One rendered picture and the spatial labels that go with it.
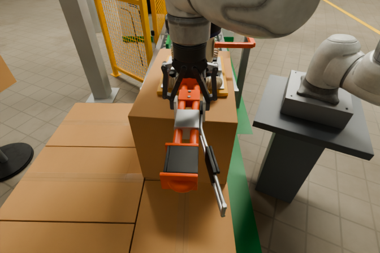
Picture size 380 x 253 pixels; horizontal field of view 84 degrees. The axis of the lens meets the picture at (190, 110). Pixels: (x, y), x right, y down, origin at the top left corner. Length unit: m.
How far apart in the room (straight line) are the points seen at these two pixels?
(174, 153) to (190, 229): 0.56
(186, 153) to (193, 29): 0.25
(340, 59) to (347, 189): 1.20
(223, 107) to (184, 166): 0.43
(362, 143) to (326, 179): 0.86
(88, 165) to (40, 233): 0.33
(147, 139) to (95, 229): 0.42
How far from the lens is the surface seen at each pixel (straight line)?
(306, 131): 1.12
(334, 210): 1.88
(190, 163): 0.44
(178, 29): 0.44
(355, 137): 1.21
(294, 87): 1.21
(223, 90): 0.87
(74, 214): 1.11
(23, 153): 2.30
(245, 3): 0.27
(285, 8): 0.27
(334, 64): 1.08
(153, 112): 0.80
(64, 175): 1.24
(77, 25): 2.27
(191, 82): 0.68
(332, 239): 1.77
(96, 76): 2.45
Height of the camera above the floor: 1.45
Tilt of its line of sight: 40 degrees down
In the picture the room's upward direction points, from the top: straight up
